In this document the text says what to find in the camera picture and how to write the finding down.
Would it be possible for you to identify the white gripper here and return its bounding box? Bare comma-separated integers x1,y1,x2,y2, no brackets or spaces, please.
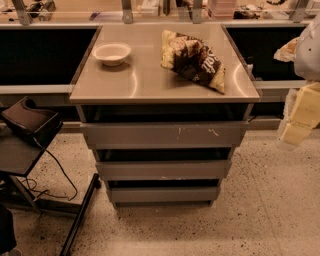
274,38,320,146

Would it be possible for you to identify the grey drawer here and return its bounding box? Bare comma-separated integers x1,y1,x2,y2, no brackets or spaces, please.
96,160,231,181
107,187,220,203
81,121,248,149

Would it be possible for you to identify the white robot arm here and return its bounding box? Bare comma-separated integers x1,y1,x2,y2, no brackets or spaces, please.
274,14,320,150

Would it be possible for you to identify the grey top drawer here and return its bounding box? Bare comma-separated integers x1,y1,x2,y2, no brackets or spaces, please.
81,121,248,149

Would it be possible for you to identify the grey metal drawer cabinet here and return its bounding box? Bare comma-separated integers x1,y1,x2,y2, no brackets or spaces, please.
70,23,259,207

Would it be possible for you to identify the grey bottom drawer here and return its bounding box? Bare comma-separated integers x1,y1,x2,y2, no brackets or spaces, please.
107,187,220,203

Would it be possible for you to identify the brown yellow chip bag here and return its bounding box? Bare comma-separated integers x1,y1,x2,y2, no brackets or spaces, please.
161,30,225,94

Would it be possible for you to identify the white bowl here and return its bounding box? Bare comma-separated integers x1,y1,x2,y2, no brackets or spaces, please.
92,43,131,67

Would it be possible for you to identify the black device on stand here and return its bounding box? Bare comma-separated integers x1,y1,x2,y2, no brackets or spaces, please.
1,97,62,147

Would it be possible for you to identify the black rolling stand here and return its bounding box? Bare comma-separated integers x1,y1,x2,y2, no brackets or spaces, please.
0,128,102,256

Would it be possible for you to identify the right counter rail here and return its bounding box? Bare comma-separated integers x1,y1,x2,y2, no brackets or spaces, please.
254,80,306,90

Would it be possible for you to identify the counter rail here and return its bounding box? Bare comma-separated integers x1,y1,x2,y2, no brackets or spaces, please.
254,80,306,90
0,85,73,95

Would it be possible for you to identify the left counter rail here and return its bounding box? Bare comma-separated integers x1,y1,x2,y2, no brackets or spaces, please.
0,85,73,95

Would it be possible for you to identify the black cable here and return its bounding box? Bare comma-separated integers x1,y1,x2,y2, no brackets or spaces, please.
21,136,79,202

